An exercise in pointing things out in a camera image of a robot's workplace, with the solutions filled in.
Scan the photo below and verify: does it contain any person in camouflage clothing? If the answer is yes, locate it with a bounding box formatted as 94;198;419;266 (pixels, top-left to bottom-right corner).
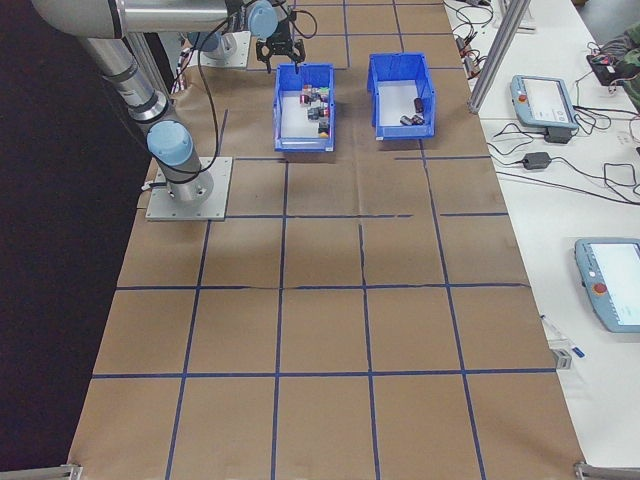
597;17;640;114

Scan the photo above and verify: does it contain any grey-blue teach pendant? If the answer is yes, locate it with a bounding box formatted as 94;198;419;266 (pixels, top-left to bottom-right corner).
573;237;640;335
508;73;581;132

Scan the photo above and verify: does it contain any red white cable bundle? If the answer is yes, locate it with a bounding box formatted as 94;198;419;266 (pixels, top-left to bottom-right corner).
169;44;196;96

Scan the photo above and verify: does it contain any dark circuit board with wires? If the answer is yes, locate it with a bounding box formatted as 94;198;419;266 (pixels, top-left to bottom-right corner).
585;49;624;76

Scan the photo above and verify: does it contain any thin black adapter cord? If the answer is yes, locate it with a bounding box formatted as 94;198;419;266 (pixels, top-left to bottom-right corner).
549;155;640;205

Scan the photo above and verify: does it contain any aluminium corner rail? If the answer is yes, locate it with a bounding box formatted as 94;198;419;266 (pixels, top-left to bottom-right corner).
573;460;640;480
0;463;84;480

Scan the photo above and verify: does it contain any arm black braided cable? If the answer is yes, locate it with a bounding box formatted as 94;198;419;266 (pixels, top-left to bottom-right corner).
142;0;319;191

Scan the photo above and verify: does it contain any blue plastic push-button bin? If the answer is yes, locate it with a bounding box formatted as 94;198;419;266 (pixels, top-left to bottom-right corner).
273;62;335;153

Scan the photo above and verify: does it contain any white foam liner sheet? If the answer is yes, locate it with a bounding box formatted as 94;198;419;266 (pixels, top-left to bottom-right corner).
279;94;331;139
378;82;432;127

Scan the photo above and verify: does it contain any blue plastic battery bin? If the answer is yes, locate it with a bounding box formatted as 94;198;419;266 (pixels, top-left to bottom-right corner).
368;53;437;141

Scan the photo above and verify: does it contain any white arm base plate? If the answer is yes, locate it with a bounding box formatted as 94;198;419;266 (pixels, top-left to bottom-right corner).
144;156;235;221
197;29;251;69

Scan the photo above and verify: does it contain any aluminium camera post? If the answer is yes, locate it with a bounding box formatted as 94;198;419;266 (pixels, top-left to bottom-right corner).
467;0;532;115

